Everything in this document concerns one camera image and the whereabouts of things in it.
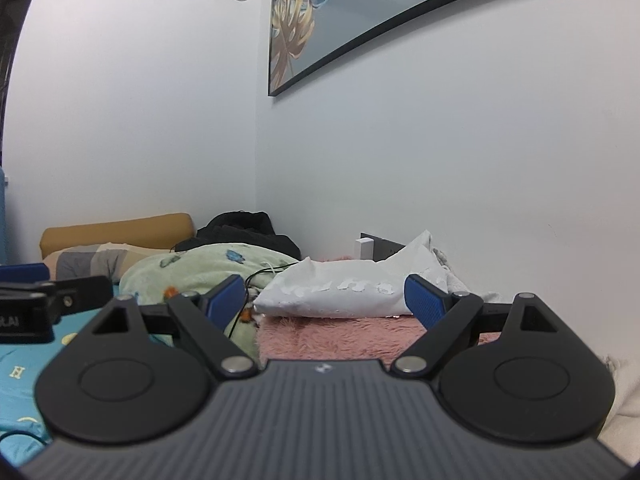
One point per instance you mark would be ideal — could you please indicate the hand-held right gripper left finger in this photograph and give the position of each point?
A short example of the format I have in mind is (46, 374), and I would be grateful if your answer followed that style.
(227, 302)

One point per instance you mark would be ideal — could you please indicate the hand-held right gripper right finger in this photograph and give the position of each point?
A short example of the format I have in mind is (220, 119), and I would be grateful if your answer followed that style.
(425, 302)

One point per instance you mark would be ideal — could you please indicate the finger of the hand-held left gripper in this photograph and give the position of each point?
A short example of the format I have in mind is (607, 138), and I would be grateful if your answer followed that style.
(22, 274)

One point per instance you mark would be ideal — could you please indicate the white t-shirt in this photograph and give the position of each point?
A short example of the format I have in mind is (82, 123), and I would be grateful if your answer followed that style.
(340, 295)

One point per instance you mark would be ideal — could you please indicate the black clothes pile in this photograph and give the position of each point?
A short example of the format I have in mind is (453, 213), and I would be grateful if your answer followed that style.
(240, 227)

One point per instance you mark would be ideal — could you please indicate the white crumpled cloth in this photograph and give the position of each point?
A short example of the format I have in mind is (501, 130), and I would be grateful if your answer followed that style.
(417, 255)

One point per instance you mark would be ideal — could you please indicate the green fleece blanket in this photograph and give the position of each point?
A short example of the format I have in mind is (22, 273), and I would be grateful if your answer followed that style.
(190, 265)

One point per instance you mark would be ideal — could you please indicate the plaid pillow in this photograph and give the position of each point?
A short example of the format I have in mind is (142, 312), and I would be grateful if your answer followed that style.
(90, 260)

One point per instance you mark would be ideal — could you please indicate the white charger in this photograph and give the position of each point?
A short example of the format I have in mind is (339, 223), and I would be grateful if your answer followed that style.
(364, 250)

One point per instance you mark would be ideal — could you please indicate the teal bed sheet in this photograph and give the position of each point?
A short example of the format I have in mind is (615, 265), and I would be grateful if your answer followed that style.
(20, 390)

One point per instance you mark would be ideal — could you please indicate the pink fluffy blanket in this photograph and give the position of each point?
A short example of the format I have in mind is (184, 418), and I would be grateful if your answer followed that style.
(325, 335)

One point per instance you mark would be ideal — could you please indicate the brown headboard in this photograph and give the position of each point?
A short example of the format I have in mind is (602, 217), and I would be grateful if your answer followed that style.
(125, 230)

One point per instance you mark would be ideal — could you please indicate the dark window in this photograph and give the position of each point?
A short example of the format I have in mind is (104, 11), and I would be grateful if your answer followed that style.
(10, 60)

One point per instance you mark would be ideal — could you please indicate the cream fluffy blanket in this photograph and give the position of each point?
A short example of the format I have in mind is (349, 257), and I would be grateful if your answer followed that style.
(625, 410)

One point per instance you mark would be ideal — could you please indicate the black wall socket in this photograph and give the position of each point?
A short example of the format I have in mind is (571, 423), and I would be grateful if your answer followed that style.
(387, 249)

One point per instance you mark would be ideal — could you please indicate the framed wall picture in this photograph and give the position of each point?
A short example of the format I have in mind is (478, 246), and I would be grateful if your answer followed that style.
(350, 10)

